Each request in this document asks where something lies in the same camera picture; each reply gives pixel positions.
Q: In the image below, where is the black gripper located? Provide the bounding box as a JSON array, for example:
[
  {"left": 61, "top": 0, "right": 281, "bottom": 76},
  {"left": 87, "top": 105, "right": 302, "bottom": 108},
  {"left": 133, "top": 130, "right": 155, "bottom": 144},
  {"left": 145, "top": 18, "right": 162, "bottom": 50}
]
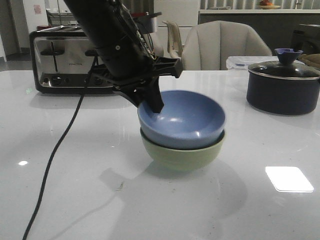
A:
[{"left": 87, "top": 57, "right": 183, "bottom": 114}]

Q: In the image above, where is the blue bowl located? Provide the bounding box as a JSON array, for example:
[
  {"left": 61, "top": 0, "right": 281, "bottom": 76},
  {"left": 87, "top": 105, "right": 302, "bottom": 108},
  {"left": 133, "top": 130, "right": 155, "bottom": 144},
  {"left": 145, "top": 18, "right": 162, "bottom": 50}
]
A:
[{"left": 137, "top": 90, "right": 226, "bottom": 150}]

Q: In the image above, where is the green bowl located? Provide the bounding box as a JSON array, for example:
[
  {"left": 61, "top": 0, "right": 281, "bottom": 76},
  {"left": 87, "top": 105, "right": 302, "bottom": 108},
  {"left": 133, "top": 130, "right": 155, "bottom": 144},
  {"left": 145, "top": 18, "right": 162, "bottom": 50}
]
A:
[{"left": 140, "top": 131, "right": 226, "bottom": 172}]

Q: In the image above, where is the beige armchair left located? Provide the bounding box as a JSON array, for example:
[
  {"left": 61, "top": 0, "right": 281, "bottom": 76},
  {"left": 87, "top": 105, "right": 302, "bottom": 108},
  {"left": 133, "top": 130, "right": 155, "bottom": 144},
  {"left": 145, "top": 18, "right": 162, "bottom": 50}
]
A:
[{"left": 149, "top": 27, "right": 164, "bottom": 57}]

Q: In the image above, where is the beige armchair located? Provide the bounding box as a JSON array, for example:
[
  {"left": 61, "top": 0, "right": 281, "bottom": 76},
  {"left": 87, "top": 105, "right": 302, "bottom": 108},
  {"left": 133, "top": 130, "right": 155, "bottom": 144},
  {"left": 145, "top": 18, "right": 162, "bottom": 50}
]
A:
[
  {"left": 181, "top": 20, "right": 272, "bottom": 71},
  {"left": 149, "top": 27, "right": 164, "bottom": 57}
]

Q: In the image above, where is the cream plastic chair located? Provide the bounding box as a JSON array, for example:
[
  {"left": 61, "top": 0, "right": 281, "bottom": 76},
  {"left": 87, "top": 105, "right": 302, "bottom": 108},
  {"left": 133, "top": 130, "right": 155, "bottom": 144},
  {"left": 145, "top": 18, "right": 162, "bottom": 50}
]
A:
[{"left": 162, "top": 20, "right": 183, "bottom": 72}]

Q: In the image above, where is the beige armchair right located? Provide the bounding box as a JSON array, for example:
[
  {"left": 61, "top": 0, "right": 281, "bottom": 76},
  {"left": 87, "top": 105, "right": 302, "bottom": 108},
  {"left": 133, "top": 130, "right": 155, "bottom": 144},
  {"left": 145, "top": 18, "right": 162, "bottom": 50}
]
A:
[{"left": 181, "top": 20, "right": 272, "bottom": 71}]

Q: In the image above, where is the white cabinet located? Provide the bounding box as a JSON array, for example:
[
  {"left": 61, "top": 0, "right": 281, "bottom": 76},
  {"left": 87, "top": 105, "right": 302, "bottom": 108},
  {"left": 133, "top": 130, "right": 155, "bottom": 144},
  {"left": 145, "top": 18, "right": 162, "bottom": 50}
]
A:
[{"left": 153, "top": 0, "right": 200, "bottom": 58}]

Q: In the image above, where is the black and chrome toaster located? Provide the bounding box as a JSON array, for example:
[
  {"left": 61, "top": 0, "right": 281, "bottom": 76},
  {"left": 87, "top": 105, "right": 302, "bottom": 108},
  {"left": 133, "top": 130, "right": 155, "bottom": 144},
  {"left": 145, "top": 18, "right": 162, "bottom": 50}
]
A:
[{"left": 29, "top": 25, "right": 112, "bottom": 94}]

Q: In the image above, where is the clear plastic food container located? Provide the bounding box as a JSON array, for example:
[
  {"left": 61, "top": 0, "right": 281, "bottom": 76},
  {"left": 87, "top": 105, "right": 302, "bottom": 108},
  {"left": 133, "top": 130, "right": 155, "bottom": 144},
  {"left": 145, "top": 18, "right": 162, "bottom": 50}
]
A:
[{"left": 226, "top": 56, "right": 306, "bottom": 71}]

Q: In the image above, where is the metal cart in background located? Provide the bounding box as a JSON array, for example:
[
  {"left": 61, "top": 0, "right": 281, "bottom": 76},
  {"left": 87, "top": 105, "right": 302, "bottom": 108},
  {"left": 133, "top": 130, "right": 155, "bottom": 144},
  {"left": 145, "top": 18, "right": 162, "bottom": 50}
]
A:
[{"left": 46, "top": 9, "right": 77, "bottom": 26}]

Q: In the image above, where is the dark blue cooking pot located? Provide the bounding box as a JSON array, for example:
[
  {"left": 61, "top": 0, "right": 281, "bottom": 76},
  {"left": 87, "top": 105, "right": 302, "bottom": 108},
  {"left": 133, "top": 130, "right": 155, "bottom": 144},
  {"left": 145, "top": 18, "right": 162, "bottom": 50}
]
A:
[{"left": 246, "top": 73, "right": 320, "bottom": 116}]

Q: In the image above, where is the glass pot lid blue knob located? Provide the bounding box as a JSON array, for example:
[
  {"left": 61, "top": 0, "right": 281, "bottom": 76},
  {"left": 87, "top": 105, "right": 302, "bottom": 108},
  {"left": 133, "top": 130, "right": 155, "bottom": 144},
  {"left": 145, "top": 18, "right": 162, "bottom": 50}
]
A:
[{"left": 247, "top": 48, "right": 320, "bottom": 81}]

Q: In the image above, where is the grey kitchen counter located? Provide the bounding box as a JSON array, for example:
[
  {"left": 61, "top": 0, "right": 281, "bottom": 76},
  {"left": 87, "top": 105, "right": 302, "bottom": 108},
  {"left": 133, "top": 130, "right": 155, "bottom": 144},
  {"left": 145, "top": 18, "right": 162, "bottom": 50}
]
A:
[{"left": 199, "top": 10, "right": 320, "bottom": 55}]

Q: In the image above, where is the fruit bowl on counter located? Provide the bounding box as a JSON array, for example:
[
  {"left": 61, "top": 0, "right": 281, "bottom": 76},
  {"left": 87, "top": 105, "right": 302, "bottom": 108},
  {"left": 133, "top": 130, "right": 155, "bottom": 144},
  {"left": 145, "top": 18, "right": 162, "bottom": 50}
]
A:
[{"left": 257, "top": 0, "right": 281, "bottom": 10}]

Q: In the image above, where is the brown cloth at right edge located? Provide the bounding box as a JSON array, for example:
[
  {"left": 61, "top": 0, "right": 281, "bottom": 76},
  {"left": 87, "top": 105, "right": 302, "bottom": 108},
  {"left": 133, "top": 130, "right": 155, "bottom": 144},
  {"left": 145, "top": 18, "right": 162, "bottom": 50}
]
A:
[{"left": 298, "top": 53, "right": 320, "bottom": 69}]

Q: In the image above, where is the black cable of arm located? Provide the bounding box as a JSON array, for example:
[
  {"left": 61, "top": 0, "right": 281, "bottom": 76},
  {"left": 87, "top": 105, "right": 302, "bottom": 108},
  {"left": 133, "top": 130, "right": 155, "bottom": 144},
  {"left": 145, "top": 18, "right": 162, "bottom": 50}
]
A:
[{"left": 21, "top": 56, "right": 99, "bottom": 240}]

